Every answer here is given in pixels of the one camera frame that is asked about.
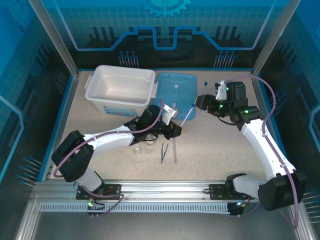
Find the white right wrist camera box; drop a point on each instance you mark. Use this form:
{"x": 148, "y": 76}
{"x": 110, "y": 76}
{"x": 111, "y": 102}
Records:
{"x": 222, "y": 92}

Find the blue-bulb clear dropper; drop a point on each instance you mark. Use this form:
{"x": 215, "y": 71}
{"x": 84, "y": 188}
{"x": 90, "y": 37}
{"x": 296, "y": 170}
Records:
{"x": 187, "y": 115}

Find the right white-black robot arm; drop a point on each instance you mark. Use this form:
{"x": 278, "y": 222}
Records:
{"x": 262, "y": 150}

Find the wide clear glass beaker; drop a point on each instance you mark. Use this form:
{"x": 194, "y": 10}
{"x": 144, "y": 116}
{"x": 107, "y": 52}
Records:
{"x": 151, "y": 143}

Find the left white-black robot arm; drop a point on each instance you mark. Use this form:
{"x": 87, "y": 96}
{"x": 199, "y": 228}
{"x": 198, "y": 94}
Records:
{"x": 110, "y": 140}

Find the blue-capped clear test tube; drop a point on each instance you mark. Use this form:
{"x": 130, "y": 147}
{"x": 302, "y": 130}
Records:
{"x": 206, "y": 83}

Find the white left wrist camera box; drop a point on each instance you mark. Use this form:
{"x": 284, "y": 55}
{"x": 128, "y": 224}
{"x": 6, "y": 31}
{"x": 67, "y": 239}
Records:
{"x": 170, "y": 112}

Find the small clear glass beaker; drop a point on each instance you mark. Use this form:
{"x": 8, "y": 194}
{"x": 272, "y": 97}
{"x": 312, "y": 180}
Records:
{"x": 137, "y": 150}

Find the white plastic storage box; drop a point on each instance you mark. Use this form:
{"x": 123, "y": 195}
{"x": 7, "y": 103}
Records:
{"x": 120, "y": 85}

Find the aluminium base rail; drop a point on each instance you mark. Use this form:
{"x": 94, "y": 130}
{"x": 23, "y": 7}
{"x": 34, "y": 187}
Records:
{"x": 162, "y": 190}

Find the dark blue tweezers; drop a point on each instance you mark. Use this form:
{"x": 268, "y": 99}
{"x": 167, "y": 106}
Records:
{"x": 163, "y": 152}

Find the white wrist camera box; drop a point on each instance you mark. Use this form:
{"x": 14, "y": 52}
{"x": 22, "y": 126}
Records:
{"x": 170, "y": 112}
{"x": 222, "y": 92}

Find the blue plastic box lid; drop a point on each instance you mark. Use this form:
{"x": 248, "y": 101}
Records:
{"x": 176, "y": 92}

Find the aluminium frame post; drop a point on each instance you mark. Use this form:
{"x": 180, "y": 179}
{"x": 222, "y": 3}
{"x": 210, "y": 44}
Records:
{"x": 56, "y": 37}
{"x": 274, "y": 37}

